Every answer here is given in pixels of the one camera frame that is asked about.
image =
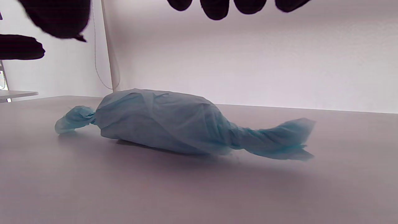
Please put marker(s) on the person's right hand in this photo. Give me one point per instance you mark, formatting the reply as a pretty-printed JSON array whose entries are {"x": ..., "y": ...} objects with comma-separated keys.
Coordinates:
[{"x": 59, "y": 18}]

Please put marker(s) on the person's left hand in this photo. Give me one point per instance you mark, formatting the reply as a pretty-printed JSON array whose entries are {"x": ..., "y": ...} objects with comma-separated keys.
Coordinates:
[{"x": 18, "y": 46}]

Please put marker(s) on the light blue gift wrapping paper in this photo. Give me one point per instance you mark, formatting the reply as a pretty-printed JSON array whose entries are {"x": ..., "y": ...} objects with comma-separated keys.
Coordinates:
[{"x": 161, "y": 124}]

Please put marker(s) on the metal stand leg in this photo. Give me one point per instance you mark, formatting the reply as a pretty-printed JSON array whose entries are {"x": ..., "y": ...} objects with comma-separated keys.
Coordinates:
[{"x": 4, "y": 76}]

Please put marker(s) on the white side table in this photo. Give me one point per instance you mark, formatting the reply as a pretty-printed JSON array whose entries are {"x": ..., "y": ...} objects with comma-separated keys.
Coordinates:
[{"x": 15, "y": 94}]

